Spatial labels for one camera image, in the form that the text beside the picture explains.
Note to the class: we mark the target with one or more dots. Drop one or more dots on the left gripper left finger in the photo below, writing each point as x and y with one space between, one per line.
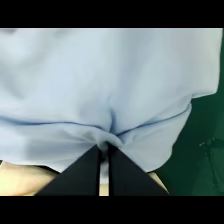
78 178

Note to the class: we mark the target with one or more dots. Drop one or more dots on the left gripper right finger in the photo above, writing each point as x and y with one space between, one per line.
130 180

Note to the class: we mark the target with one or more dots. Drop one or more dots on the light blue shirt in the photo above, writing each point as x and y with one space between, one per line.
100 83

